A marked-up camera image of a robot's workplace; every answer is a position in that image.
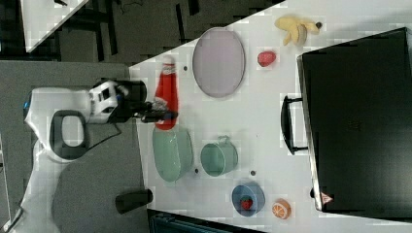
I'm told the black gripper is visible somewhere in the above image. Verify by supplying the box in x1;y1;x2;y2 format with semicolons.
110;86;179;123

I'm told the black toaster oven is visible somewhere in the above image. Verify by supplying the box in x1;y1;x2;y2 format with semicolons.
296;27;412;222

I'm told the red toy apple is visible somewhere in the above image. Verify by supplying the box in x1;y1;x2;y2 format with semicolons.
257;50;276;67

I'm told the lilac round plate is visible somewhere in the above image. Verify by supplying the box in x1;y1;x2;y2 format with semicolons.
192;27;246;98

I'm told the green metal cup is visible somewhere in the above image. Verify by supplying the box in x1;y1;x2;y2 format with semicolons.
200;135;238;177

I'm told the red plush ketchup bottle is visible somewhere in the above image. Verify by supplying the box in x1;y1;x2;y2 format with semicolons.
154;55;179;130

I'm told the blue bowl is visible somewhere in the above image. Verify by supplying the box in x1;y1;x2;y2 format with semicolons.
231;182;265;216

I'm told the orange slice toy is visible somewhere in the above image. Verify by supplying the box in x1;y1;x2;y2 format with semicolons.
272;198;292;219

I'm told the red toy strawberry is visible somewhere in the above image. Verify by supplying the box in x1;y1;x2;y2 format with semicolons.
240;198;253;210

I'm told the yellow toy banana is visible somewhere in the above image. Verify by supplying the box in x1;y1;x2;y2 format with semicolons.
275;16;323;46

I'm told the green oval strainer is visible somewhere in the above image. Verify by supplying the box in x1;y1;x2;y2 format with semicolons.
153;125;193;183

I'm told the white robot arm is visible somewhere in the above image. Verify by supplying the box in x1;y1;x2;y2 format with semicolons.
3;79;178;233

